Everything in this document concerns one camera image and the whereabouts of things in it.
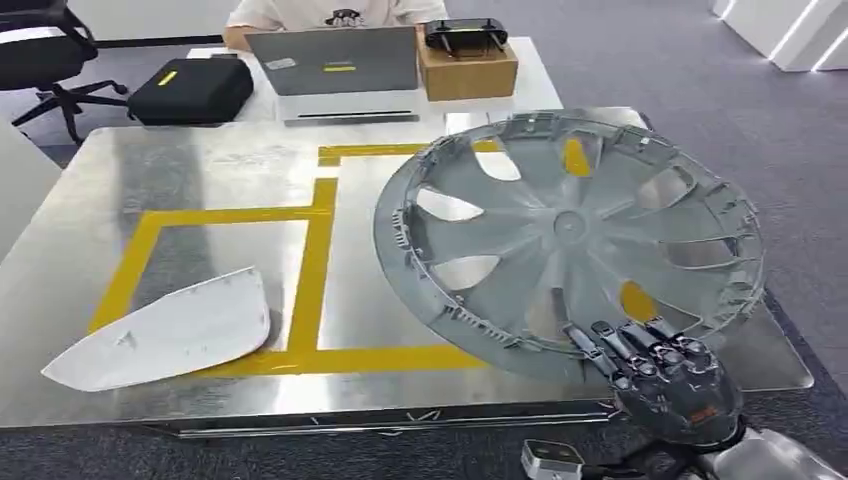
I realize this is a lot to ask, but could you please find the person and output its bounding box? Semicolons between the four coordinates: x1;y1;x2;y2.
223;0;450;53

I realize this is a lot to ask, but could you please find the brown cardboard box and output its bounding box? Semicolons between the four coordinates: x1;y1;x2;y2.
415;36;520;103

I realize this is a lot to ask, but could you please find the white flat box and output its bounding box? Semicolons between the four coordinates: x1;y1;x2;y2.
274;89;425;127

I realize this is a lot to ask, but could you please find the yellow tape bench marking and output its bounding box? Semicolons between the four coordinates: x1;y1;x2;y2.
87;140;501;379

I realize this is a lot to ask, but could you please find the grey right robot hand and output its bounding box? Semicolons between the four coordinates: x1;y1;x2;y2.
563;316;743;446

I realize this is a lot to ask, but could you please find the white angular pedestal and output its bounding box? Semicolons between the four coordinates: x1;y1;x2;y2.
712;0;848;73

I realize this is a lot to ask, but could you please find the black carry case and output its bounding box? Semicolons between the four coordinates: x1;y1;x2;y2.
127;57;255;127

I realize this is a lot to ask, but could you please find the white plastic body panel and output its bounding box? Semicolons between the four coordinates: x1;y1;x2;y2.
40;266;272;393

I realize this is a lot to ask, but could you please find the black office chair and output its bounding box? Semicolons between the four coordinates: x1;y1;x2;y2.
0;0;130;147

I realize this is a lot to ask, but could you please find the grey plastic wheel cover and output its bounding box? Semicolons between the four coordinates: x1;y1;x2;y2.
372;109;766;384

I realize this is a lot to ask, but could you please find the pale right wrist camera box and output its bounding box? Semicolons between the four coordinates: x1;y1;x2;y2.
519;439;586;480

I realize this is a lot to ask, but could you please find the black handheld controller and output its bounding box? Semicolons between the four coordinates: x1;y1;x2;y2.
423;18;510;58

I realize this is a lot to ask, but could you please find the grey laptop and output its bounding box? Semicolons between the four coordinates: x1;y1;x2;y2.
245;26;420;97

